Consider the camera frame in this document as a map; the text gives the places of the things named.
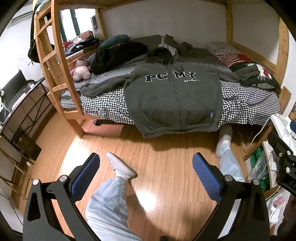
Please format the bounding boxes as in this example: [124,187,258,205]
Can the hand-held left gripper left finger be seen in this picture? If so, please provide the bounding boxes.
[23,152,102,241]

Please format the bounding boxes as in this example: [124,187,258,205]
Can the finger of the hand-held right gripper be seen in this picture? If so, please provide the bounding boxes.
[268,132,295,163]

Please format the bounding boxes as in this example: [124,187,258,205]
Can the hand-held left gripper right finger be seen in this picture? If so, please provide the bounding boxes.
[192,152,270,241]

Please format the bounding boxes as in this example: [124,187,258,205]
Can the grey zip hoodie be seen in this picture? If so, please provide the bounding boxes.
[80,47,263,139]

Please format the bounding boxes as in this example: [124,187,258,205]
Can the olive green clothes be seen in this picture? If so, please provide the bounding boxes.
[131,34,215,61]

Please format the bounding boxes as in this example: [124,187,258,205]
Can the white power strip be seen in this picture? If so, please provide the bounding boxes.
[270,113,296,140]

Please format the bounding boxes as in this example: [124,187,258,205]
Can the person's right leg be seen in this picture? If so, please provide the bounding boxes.
[218,148,245,183]

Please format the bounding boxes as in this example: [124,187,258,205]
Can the person's leg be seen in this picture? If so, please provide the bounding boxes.
[218,148,245,183]
[85,176,142,241]

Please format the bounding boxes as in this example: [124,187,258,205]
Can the green plastic bag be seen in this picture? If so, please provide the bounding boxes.
[248,148,270,189]

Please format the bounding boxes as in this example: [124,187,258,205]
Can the printed white plastic bag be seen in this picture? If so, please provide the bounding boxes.
[266,189,292,223]

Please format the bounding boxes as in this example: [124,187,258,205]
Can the person's left white shoe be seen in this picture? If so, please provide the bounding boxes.
[106,152,137,180]

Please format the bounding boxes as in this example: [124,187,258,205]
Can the person's white shoe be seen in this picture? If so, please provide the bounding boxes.
[106,152,137,180]
[216,125,233,158]

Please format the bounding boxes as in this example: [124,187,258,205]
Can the person's left leg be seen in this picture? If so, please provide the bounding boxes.
[85,176,142,241]

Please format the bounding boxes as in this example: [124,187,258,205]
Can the person's right white shoe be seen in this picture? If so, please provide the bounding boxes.
[216,125,233,158]

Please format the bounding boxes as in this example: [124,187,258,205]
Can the black computer case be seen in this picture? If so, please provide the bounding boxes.
[13,127,42,161]

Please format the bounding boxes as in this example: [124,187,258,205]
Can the black white checkered bed sheet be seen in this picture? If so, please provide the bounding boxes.
[60,54,281,130]

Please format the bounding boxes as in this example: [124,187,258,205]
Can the black desk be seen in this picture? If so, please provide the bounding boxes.
[0,77,55,202]

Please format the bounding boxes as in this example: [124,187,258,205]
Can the pink plush toy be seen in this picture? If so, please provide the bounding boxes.
[70,58,91,81]

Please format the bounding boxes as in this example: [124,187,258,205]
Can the polka dot pillow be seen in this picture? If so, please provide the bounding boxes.
[206,41,238,55]

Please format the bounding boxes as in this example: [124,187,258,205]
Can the black monitor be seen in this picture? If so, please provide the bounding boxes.
[0,70,29,107]

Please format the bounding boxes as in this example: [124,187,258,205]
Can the black jacket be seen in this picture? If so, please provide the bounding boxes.
[90,42,148,75]

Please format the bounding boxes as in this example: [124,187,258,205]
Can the cluttered wooden table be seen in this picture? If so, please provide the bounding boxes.
[62,30,103,63]

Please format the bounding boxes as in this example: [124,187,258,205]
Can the white striped shirt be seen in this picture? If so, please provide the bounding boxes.
[158,35,179,56]

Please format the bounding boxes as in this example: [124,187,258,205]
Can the black hanging bag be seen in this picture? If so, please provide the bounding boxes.
[28,14,44,65]

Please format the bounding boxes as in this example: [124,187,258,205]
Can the dark teal cushion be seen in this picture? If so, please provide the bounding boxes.
[97,35,130,50]

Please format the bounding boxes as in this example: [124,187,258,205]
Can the cardboard box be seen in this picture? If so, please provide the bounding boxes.
[79,30,94,40]

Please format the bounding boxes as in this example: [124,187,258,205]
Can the green framed window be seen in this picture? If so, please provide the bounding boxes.
[58,9,82,43]

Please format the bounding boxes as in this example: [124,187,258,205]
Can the white air conditioner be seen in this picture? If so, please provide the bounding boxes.
[10,9,34,24]

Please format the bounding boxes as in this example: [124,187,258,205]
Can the white cable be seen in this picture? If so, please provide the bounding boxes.
[238,117,274,151]

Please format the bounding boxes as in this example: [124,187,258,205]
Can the wooden bunk bed frame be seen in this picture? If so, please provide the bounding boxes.
[33,0,292,139]

